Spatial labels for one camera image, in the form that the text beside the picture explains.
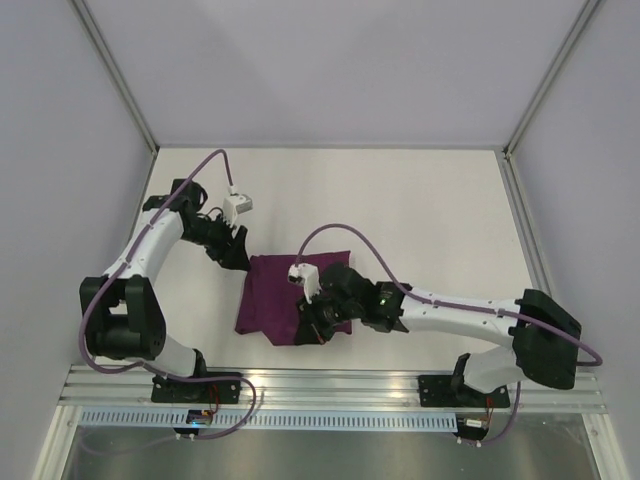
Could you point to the right aluminium side rail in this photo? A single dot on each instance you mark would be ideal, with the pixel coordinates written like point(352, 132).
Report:
point(535, 260)

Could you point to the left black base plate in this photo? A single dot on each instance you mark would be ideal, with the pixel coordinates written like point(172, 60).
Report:
point(219, 388)

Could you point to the right aluminium frame post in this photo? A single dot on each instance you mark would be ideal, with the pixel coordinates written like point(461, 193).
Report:
point(585, 16)

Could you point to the aluminium frame post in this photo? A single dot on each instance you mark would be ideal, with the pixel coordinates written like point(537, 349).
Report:
point(99, 43)
point(585, 16)

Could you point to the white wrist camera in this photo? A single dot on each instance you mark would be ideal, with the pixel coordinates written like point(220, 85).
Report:
point(235, 204)
point(307, 277)

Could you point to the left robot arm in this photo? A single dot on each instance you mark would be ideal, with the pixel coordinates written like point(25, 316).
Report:
point(122, 318)

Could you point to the left aluminium frame post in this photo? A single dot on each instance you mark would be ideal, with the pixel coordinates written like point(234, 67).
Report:
point(99, 43)

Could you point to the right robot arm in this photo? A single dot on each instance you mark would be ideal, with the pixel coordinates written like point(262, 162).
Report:
point(489, 321)

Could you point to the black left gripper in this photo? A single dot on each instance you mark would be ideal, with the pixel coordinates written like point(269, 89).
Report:
point(231, 254)

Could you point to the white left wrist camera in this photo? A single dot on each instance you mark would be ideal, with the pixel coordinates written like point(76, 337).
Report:
point(235, 204)

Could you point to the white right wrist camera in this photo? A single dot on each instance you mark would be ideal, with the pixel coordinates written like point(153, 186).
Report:
point(307, 277)

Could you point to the purple cloth mat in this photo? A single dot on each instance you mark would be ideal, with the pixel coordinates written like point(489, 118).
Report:
point(268, 303)

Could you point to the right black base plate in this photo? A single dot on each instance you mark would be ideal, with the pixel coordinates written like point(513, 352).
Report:
point(449, 391)

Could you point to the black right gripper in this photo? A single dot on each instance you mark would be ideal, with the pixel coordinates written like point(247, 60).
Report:
point(316, 310)

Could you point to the slotted cable duct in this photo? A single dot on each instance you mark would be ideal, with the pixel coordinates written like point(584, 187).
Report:
point(272, 419)

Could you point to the front aluminium rail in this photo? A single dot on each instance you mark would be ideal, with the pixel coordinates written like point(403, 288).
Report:
point(331, 390)

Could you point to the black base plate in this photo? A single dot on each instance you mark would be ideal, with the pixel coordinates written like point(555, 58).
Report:
point(219, 388)
point(449, 391)

